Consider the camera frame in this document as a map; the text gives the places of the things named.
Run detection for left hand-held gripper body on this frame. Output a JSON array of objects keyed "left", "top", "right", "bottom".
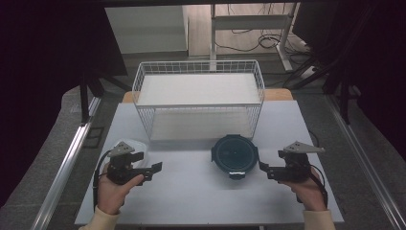
[{"left": 106, "top": 141, "right": 144, "bottom": 186}]

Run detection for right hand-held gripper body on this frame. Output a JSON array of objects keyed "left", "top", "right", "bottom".
[{"left": 270, "top": 140, "right": 327, "bottom": 184}]

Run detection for square white plastic container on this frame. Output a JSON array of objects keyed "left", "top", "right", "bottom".
[{"left": 104, "top": 138, "right": 150, "bottom": 171}]

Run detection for round dark blue lidded container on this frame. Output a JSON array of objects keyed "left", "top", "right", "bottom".
[{"left": 211, "top": 133, "right": 260, "bottom": 181}]

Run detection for white wire shelf rack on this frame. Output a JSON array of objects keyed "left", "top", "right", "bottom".
[{"left": 131, "top": 59, "right": 266, "bottom": 143}]

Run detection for person's left hand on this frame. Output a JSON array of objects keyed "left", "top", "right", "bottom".
[{"left": 97, "top": 164, "right": 146, "bottom": 216}]

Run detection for person's right hand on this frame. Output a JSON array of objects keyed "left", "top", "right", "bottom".
[{"left": 282, "top": 167, "right": 328, "bottom": 213}]

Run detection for black metal stand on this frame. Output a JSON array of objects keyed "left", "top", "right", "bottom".
[
  {"left": 288, "top": 57, "right": 362, "bottom": 126},
  {"left": 78, "top": 71, "right": 132, "bottom": 126}
]

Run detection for white cabinet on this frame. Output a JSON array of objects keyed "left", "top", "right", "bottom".
[{"left": 104, "top": 5, "right": 190, "bottom": 56}]

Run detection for left hand-held gripper cable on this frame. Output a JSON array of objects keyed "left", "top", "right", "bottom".
[{"left": 92, "top": 149, "right": 113, "bottom": 213}]

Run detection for hand-held gripper cable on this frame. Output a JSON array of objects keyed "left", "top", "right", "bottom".
[
  {"left": 92, "top": 149, "right": 113, "bottom": 213},
  {"left": 296, "top": 163, "right": 329, "bottom": 209}
]

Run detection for right hand-held gripper cable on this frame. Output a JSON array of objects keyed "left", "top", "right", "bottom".
[{"left": 296, "top": 163, "right": 329, "bottom": 209}]

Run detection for thin black cable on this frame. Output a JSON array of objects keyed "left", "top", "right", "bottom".
[{"left": 307, "top": 128, "right": 321, "bottom": 149}]

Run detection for aluminium rail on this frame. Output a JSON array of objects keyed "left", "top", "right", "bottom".
[
  {"left": 325, "top": 94, "right": 406, "bottom": 230},
  {"left": 30, "top": 95, "right": 102, "bottom": 230}
]

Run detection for black floor cables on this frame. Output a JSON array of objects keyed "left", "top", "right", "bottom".
[{"left": 214, "top": 3, "right": 315, "bottom": 89}]

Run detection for white metal desk frame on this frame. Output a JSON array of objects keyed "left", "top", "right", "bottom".
[{"left": 209, "top": 3, "right": 301, "bottom": 72}]

